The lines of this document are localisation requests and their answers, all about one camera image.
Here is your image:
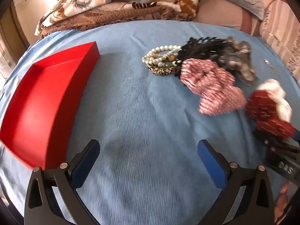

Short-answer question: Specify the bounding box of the pink bedsheet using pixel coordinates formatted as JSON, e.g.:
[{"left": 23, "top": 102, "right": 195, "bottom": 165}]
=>
[{"left": 192, "top": 0, "right": 261, "bottom": 37}]

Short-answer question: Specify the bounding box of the grey fuzzy scrunchie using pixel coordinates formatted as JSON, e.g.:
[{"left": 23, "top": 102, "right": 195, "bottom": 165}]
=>
[{"left": 223, "top": 37, "right": 257, "bottom": 83}]

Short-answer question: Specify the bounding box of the blue bed cloth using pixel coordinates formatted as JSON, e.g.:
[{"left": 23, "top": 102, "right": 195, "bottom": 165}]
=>
[{"left": 1, "top": 20, "right": 299, "bottom": 224}]

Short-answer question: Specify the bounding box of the person right hand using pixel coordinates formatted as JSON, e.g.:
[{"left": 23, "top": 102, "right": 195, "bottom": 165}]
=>
[{"left": 274, "top": 183, "right": 289, "bottom": 222}]

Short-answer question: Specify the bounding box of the pearl bracelet with green bead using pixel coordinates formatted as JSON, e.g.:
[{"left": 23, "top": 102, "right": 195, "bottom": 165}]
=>
[{"left": 141, "top": 45, "right": 182, "bottom": 67}]

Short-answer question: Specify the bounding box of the white satin scrunchie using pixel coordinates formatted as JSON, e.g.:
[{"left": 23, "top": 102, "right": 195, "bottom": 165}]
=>
[{"left": 256, "top": 79, "right": 292, "bottom": 122}]

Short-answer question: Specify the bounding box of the floral leaf blanket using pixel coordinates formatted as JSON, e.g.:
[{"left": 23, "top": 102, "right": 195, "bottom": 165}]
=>
[{"left": 34, "top": 0, "right": 205, "bottom": 38}]

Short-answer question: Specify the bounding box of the plain pearl bracelet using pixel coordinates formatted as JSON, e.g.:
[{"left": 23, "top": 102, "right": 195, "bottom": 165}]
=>
[{"left": 145, "top": 53, "right": 181, "bottom": 68}]

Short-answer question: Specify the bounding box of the black hair claw clip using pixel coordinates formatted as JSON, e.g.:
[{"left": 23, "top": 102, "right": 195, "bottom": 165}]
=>
[{"left": 174, "top": 37, "right": 232, "bottom": 78}]

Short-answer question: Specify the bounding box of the red tray box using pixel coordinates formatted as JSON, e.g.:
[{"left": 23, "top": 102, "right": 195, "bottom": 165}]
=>
[{"left": 1, "top": 42, "right": 100, "bottom": 170}]

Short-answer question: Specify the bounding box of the pink striped scrunchie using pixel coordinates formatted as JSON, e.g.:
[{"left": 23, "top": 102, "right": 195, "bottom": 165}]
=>
[{"left": 180, "top": 58, "right": 246, "bottom": 116}]

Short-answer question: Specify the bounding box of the striped floral pillow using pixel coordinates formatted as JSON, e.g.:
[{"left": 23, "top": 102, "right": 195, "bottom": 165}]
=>
[{"left": 259, "top": 0, "right": 300, "bottom": 83}]

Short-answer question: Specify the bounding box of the leopard print hair tie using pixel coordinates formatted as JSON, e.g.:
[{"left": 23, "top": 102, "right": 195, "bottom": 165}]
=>
[{"left": 147, "top": 61, "right": 178, "bottom": 76}]

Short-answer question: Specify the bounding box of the dark red dotted scrunchie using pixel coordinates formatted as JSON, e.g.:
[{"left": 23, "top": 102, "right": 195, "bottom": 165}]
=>
[{"left": 246, "top": 90, "right": 299, "bottom": 139}]

